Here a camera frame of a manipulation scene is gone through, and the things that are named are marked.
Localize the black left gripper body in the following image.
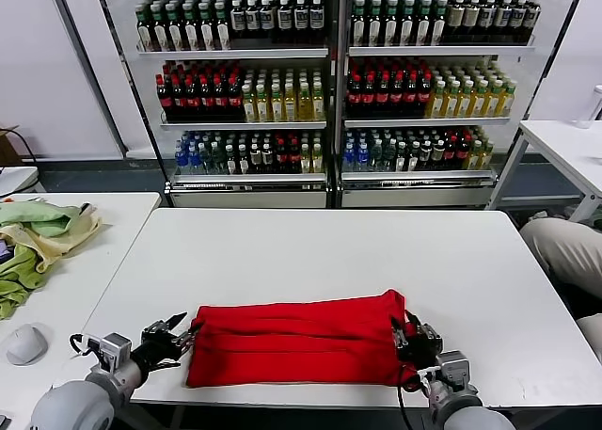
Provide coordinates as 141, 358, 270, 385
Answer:
130, 326, 182, 373

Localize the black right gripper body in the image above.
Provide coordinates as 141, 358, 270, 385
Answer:
398, 324, 443, 365

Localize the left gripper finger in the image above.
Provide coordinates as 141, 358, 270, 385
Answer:
142, 311, 189, 337
173, 324, 201, 354

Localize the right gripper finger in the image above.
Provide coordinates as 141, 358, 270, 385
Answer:
389, 315, 408, 351
403, 309, 424, 340

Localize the red garment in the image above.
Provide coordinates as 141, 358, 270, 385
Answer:
185, 287, 424, 388

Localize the grey drinks shelf unit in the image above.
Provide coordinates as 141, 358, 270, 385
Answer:
336, 0, 589, 210
96, 0, 341, 210

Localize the cream yellow garment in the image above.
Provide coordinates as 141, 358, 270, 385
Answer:
0, 206, 103, 274

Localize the grey computer mouse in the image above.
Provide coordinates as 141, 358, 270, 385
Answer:
5, 324, 49, 367

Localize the white metal shelf board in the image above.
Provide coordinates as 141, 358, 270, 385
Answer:
347, 44, 536, 57
158, 119, 327, 131
168, 170, 328, 190
135, 46, 330, 60
343, 115, 512, 128
339, 168, 499, 189

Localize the olive green towel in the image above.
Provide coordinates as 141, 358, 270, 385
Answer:
0, 244, 48, 321

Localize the beige trousered leg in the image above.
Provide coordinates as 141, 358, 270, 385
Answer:
518, 215, 602, 302

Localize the light green garment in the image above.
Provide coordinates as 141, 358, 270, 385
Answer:
0, 199, 81, 238

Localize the white plastic box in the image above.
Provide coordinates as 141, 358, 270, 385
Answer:
0, 166, 39, 199

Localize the white side table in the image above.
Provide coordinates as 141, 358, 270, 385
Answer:
486, 119, 602, 224

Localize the brown cardboard box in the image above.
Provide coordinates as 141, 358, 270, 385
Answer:
0, 125, 23, 167

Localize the grey diagonal pole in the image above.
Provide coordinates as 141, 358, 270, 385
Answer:
45, 0, 131, 157

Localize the green cap tea bottle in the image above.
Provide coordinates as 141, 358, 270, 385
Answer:
366, 0, 383, 47
135, 4, 151, 51
166, 4, 183, 51
431, 0, 448, 47
349, 0, 367, 47
198, 4, 215, 51
214, 4, 230, 51
399, 0, 416, 47
382, 0, 400, 47
415, 0, 433, 47
150, 4, 167, 51
182, 4, 199, 51

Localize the dark bottle beige label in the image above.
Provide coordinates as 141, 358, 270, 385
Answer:
446, 0, 463, 43
509, 0, 526, 43
524, 0, 541, 43
494, 0, 511, 43
461, 0, 479, 43
478, 0, 496, 43

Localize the dark bottle blue white label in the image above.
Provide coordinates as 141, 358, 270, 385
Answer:
276, 0, 293, 40
245, 0, 261, 40
293, 0, 309, 40
309, 0, 325, 40
230, 0, 246, 40
260, 0, 277, 40

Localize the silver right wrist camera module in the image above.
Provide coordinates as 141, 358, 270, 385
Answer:
420, 349, 473, 396

